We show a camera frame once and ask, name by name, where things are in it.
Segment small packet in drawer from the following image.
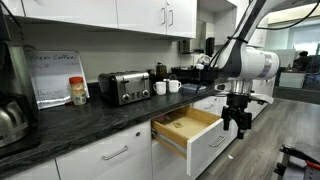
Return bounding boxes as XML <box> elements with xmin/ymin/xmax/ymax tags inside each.
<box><xmin>172</xmin><ymin>121</ymin><xmax>185</xmax><ymax>130</ymax></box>

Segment handwritten whiteboard sign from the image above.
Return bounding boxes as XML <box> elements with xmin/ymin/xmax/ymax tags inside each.
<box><xmin>25</xmin><ymin>49</ymin><xmax>90</xmax><ymax>110</ymax></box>

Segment dark brown tall jar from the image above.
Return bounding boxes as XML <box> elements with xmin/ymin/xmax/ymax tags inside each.
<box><xmin>155</xmin><ymin>61</ymin><xmax>168</xmax><ymax>82</ymax></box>

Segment steel bar handle wide drawer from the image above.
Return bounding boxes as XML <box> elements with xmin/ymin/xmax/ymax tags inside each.
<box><xmin>101</xmin><ymin>144</ymin><xmax>130</xmax><ymax>162</ymax></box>

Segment grey plastic container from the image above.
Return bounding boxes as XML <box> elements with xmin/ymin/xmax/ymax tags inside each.
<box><xmin>180</xmin><ymin>82</ymin><xmax>207</xmax><ymax>93</ymax></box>

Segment white drawer with wooden interior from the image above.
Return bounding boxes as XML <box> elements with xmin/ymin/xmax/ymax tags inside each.
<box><xmin>150</xmin><ymin>104</ymin><xmax>238</xmax><ymax>178</ymax></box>

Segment steel wall dispenser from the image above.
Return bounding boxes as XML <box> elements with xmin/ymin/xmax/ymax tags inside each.
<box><xmin>177</xmin><ymin>39</ymin><xmax>193</xmax><ymax>55</ymax></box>

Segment seated person dark clothes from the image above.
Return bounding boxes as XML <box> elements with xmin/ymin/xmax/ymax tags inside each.
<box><xmin>292</xmin><ymin>49</ymin><xmax>313</xmax><ymax>72</ymax></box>

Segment black wall soap dispenser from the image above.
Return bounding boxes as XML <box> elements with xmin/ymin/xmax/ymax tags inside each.
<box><xmin>205</xmin><ymin>36</ymin><xmax>216</xmax><ymax>58</ymax></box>

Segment dark brown short jar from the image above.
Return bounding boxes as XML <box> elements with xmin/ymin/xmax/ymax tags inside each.
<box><xmin>146</xmin><ymin>68</ymin><xmax>157</xmax><ymax>87</ymax></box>

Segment white corner wall cabinet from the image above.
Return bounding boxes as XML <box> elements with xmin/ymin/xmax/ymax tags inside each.
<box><xmin>213</xmin><ymin>0</ymin><xmax>269</xmax><ymax>48</ymax></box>

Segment wide white closed drawer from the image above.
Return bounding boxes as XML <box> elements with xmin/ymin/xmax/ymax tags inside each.
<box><xmin>54</xmin><ymin>119</ymin><xmax>153</xmax><ymax>180</ymax></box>

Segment steel four slot toaster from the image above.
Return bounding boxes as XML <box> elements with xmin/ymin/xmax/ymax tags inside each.
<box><xmin>97</xmin><ymin>70</ymin><xmax>152</xmax><ymax>108</ymax></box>

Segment black steel coffee machine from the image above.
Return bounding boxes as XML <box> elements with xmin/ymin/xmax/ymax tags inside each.
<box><xmin>0</xmin><ymin>6</ymin><xmax>40</xmax><ymax>158</ymax></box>

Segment white background panel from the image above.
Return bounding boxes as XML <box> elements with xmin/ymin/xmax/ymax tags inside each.
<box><xmin>271</xmin><ymin>48</ymin><xmax>297</xmax><ymax>68</ymax></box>

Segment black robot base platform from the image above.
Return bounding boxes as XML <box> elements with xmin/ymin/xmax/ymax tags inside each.
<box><xmin>273</xmin><ymin>141</ymin><xmax>320</xmax><ymax>180</ymax></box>

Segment white ceramic mug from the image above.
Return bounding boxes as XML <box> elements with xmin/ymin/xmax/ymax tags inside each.
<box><xmin>167</xmin><ymin>79</ymin><xmax>183</xmax><ymax>94</ymax></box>
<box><xmin>152</xmin><ymin>80</ymin><xmax>167</xmax><ymax>96</ymax></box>

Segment white jug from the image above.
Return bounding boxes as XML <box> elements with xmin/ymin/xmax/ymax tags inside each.
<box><xmin>194</xmin><ymin>54</ymin><xmax>212</xmax><ymax>71</ymax></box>

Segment orange lid jar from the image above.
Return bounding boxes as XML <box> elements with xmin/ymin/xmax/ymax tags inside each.
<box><xmin>68</xmin><ymin>76</ymin><xmax>88</xmax><ymax>106</ymax></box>

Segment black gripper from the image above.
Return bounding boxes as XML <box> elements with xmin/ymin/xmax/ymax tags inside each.
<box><xmin>220</xmin><ymin>93</ymin><xmax>253</xmax><ymax>140</ymax></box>

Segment white wall cabinet row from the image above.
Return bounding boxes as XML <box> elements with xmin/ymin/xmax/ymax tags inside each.
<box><xmin>0</xmin><ymin>0</ymin><xmax>198</xmax><ymax>40</ymax></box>

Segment steel coffee carafe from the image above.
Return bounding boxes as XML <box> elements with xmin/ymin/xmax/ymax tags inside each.
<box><xmin>0</xmin><ymin>99</ymin><xmax>30</xmax><ymax>149</ymax></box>

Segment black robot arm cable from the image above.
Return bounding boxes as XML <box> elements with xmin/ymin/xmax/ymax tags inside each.
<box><xmin>255</xmin><ymin>0</ymin><xmax>320</xmax><ymax>32</ymax></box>

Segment white background box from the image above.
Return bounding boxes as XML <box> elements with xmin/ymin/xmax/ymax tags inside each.
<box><xmin>278</xmin><ymin>71</ymin><xmax>306</xmax><ymax>89</ymax></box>

